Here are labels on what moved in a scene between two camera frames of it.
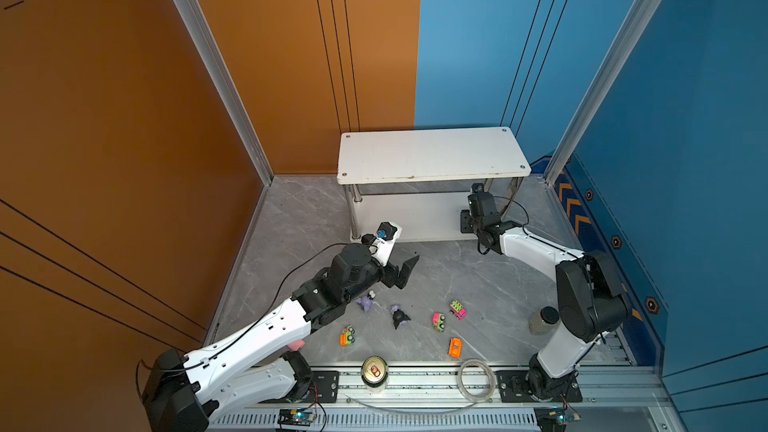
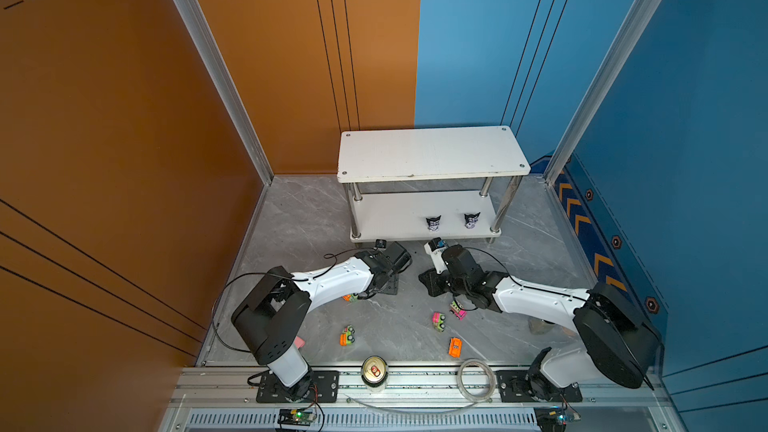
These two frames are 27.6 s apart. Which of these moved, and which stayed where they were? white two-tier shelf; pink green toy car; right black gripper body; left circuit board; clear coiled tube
Moved: right black gripper body
Stayed: clear coiled tube; pink green toy car; white two-tier shelf; left circuit board
